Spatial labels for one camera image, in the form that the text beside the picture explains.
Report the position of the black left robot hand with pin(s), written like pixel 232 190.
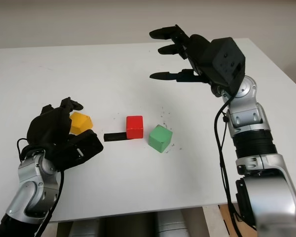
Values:
pixel 49 126

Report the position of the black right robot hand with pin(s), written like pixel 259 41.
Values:
pixel 198 54

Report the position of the yellow wooden block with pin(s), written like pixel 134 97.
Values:
pixel 81 123

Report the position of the red wooden block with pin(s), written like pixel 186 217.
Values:
pixel 134 128

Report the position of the green wooden block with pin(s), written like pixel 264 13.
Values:
pixel 159 139

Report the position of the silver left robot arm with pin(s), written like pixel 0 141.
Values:
pixel 32 192

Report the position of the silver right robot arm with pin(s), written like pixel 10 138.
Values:
pixel 246 116

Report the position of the black tape strip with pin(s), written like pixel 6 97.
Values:
pixel 114 137

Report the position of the white table leg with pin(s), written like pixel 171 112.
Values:
pixel 213 222

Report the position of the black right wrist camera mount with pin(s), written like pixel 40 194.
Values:
pixel 227 61

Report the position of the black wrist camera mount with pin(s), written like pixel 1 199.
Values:
pixel 227 61
pixel 84 148

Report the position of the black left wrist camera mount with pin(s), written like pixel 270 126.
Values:
pixel 84 148

